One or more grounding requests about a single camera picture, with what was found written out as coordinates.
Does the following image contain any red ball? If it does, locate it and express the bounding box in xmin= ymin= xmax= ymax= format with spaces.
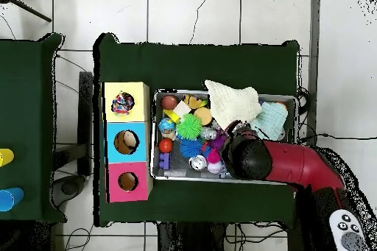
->
xmin=158 ymin=138 xmax=174 ymax=154

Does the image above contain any large green spiky ball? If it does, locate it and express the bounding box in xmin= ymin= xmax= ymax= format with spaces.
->
xmin=175 ymin=113 xmax=203 ymax=141

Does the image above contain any dark green table cloth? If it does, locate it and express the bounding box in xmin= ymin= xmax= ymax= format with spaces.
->
xmin=0 ymin=32 xmax=68 ymax=224
xmin=92 ymin=32 xmax=301 ymax=228

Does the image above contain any brown toy football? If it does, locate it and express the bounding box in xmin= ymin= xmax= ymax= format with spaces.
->
xmin=160 ymin=94 xmax=179 ymax=111

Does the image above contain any cream waffle cloth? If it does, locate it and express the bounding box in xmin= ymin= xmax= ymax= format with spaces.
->
xmin=204 ymin=79 xmax=263 ymax=131

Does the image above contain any shallow wire mesh bin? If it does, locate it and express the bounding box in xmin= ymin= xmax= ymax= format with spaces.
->
xmin=149 ymin=88 xmax=298 ymax=185

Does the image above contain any wooden box with three holes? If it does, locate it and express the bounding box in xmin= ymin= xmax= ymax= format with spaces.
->
xmin=101 ymin=81 xmax=154 ymax=204

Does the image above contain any blue cylinder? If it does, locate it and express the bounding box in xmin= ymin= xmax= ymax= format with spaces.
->
xmin=0 ymin=186 xmax=25 ymax=213

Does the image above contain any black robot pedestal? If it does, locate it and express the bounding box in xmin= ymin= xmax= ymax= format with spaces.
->
xmin=157 ymin=222 xmax=228 ymax=251

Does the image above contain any black upright panel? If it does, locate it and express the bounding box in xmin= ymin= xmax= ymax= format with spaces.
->
xmin=77 ymin=71 xmax=94 ymax=177

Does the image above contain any black floor cable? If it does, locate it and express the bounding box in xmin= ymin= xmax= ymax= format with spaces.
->
xmin=297 ymin=132 xmax=377 ymax=144

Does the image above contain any black tripod leg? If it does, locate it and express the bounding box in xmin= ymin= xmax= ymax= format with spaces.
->
xmin=0 ymin=0 xmax=53 ymax=24

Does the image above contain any multicoloured heart print cloth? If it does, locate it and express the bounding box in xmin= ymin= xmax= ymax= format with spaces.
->
xmin=110 ymin=91 xmax=135 ymax=116

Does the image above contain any blue spiky ball with eyes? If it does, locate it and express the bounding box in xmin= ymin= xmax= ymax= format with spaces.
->
xmin=179 ymin=138 xmax=204 ymax=158

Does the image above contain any globe print ball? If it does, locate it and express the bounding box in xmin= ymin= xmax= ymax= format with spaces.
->
xmin=158 ymin=117 xmax=177 ymax=134

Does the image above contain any mint green waffle cloth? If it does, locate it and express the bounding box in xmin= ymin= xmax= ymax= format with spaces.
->
xmin=249 ymin=101 xmax=289 ymax=142

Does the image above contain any yellow cylinder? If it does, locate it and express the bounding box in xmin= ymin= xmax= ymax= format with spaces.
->
xmin=0 ymin=148 xmax=15 ymax=168

